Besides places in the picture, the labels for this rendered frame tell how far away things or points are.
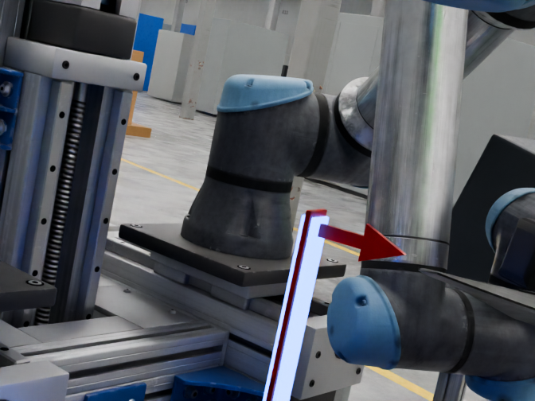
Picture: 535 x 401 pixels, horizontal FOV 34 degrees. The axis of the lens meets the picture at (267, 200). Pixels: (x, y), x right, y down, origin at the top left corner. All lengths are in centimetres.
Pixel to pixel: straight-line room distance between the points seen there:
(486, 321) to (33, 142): 51
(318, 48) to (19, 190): 639
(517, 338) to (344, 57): 1085
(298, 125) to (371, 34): 1022
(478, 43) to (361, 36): 1048
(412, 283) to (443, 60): 19
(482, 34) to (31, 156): 50
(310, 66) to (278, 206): 616
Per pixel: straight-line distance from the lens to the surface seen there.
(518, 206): 82
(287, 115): 111
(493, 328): 79
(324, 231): 55
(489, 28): 97
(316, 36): 729
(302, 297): 56
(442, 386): 109
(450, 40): 79
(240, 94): 112
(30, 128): 99
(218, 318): 112
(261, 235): 111
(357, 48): 1146
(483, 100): 1064
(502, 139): 110
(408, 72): 78
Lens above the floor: 127
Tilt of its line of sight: 8 degrees down
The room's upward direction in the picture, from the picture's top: 12 degrees clockwise
